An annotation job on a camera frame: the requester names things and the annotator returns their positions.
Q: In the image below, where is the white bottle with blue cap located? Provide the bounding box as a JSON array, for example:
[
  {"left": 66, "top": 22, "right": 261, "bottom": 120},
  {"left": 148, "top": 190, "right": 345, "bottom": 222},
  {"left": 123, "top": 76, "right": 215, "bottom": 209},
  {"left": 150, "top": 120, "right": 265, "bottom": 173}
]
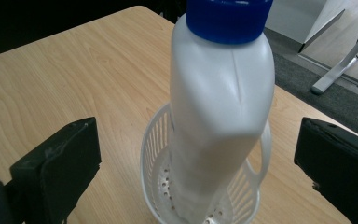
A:
[{"left": 168, "top": 0, "right": 276, "bottom": 224}]

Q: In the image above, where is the white metal desk frame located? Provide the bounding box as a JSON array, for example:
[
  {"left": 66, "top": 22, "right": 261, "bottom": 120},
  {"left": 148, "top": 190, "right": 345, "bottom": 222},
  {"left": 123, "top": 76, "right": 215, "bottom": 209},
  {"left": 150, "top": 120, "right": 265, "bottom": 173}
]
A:
[{"left": 310, "top": 18, "right": 358, "bottom": 96}]

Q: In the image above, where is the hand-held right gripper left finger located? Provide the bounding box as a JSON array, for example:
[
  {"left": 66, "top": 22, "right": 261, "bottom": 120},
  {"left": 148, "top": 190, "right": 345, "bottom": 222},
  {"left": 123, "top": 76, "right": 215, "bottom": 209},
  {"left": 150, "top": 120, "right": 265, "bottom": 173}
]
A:
[{"left": 8, "top": 116, "right": 103, "bottom": 224}]

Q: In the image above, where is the white plastic basket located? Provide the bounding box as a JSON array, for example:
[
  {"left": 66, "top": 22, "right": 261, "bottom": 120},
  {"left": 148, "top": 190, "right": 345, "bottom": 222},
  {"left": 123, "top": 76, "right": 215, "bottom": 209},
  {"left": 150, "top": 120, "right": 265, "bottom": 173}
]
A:
[{"left": 139, "top": 102, "right": 273, "bottom": 224}]

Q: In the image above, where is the white cabinet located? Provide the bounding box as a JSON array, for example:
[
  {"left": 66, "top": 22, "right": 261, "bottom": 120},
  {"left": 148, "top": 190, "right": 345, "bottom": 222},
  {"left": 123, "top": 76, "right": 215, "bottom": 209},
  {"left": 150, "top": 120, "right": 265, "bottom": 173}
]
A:
[{"left": 264, "top": 0, "right": 347, "bottom": 54}]

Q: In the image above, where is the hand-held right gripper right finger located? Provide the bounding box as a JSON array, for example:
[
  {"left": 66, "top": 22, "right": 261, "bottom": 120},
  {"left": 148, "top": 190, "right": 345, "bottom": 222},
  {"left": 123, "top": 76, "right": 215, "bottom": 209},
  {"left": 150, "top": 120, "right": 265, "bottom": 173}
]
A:
[{"left": 293, "top": 116, "right": 358, "bottom": 224}]

